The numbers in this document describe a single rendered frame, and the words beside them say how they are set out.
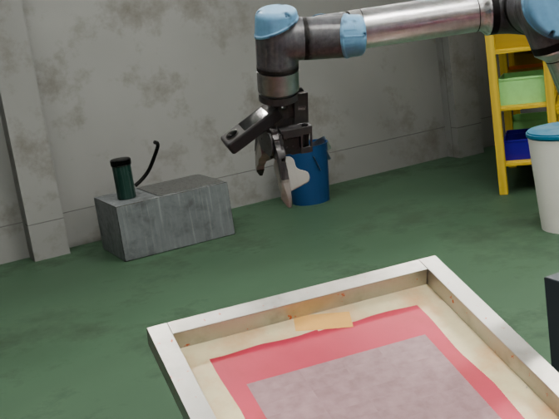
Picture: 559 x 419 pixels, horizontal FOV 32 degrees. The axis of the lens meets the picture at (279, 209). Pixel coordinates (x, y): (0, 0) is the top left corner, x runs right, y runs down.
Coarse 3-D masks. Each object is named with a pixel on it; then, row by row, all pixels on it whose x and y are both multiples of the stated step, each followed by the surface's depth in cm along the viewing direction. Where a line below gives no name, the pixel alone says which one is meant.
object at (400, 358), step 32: (384, 320) 176; (416, 320) 175; (352, 352) 168; (384, 352) 167; (416, 352) 167; (448, 352) 167; (384, 384) 160; (416, 384) 160; (448, 384) 159; (480, 384) 159; (384, 416) 153; (416, 416) 153; (448, 416) 153; (480, 416) 152; (512, 416) 152
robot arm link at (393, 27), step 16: (432, 0) 181; (448, 0) 180; (464, 0) 180; (480, 0) 180; (496, 0) 179; (368, 16) 179; (384, 16) 179; (400, 16) 179; (416, 16) 179; (432, 16) 179; (448, 16) 179; (464, 16) 180; (480, 16) 180; (496, 16) 179; (368, 32) 179; (384, 32) 179; (400, 32) 180; (416, 32) 180; (432, 32) 181; (448, 32) 182; (464, 32) 183; (496, 32) 183; (512, 32) 182
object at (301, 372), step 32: (256, 352) 168; (288, 352) 168; (320, 352) 168; (224, 384) 161; (256, 384) 161; (288, 384) 161; (320, 384) 160; (352, 384) 160; (256, 416) 154; (288, 416) 154; (320, 416) 154; (352, 416) 153
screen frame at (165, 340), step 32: (320, 288) 179; (352, 288) 179; (384, 288) 182; (448, 288) 178; (192, 320) 171; (224, 320) 171; (256, 320) 174; (480, 320) 169; (160, 352) 163; (512, 352) 161; (192, 384) 156; (544, 384) 154; (192, 416) 149
